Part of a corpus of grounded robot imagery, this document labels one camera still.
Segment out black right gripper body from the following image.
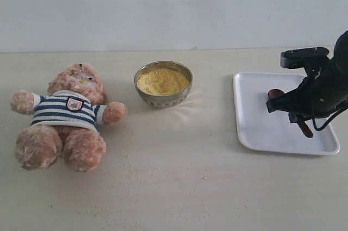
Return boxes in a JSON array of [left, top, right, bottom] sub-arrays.
[[288, 59, 347, 123]]

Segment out dark red wooden spoon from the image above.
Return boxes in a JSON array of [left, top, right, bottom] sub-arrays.
[[268, 89, 313, 138]]

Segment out teddy bear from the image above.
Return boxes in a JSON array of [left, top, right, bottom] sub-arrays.
[[10, 64, 127, 172]]

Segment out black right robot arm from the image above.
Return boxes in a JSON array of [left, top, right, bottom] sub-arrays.
[[266, 32, 347, 119]]

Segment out white rectangular plastic tray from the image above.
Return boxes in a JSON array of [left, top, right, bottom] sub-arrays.
[[233, 72, 340, 155]]

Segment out steel bowl of yellow grain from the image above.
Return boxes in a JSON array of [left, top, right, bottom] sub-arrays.
[[134, 61, 193, 109]]

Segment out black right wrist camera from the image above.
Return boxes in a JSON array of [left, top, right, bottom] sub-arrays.
[[280, 47, 329, 70]]

